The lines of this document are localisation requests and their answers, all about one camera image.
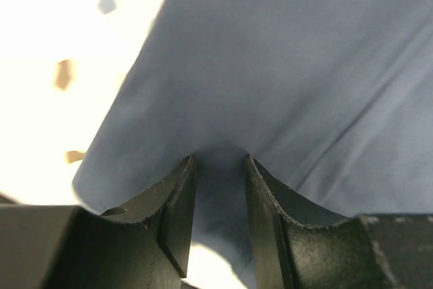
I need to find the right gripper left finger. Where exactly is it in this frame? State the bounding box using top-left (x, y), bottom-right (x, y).
top-left (1, 156), bottom-right (196, 288)

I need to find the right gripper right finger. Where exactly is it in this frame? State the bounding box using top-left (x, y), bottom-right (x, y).
top-left (245, 156), bottom-right (432, 288)

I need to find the blue tank top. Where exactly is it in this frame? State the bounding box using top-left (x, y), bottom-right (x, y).
top-left (73, 0), bottom-right (432, 288)

